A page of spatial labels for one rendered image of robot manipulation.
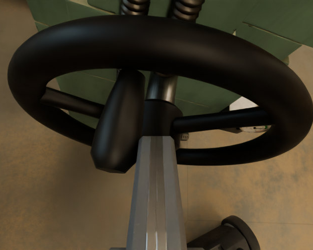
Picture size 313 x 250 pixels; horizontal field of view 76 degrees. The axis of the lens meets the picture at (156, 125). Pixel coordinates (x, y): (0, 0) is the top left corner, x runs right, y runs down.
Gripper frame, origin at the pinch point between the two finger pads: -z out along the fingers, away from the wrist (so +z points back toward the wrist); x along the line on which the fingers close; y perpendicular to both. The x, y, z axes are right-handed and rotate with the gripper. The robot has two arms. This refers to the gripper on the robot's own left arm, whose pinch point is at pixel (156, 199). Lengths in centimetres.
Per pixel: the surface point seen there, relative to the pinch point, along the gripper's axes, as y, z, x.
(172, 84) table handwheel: -3.6, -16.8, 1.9
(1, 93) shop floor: -42, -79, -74
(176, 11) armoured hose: 4.6, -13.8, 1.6
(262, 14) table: 2.0, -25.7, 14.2
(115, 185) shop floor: -76, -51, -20
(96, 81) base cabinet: -15.5, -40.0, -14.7
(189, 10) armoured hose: 4.8, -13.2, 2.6
